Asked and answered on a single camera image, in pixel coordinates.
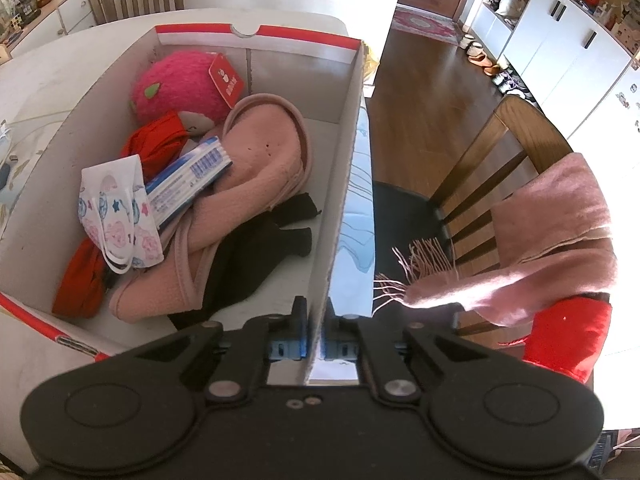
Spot blue white small box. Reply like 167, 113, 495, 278
145, 136, 232, 229

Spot white wall cabinet unit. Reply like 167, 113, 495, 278
471, 0, 639, 136

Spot row of shoes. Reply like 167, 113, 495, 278
459, 34, 539, 107

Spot red patterned doormat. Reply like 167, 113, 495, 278
392, 4, 462, 46

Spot white refrigerator with magnets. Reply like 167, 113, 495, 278
570, 61, 640, 430

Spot white patterned face mask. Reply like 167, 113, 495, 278
78, 155, 164, 274

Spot red hang tag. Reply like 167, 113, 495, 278
208, 53, 244, 108

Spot red white cardboard box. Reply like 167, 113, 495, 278
1, 22, 364, 414

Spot pink fleece hat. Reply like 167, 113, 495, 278
108, 93, 312, 323

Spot near wooden chair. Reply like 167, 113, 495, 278
429, 94, 574, 338

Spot dark brown furry scarf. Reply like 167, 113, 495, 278
169, 193, 320, 330

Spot pink fuzzy strawberry plush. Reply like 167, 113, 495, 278
130, 50, 232, 136

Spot white sideboard cabinet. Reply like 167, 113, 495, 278
1, 0, 96, 64

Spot red knit cloth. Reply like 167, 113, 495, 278
52, 112, 189, 318

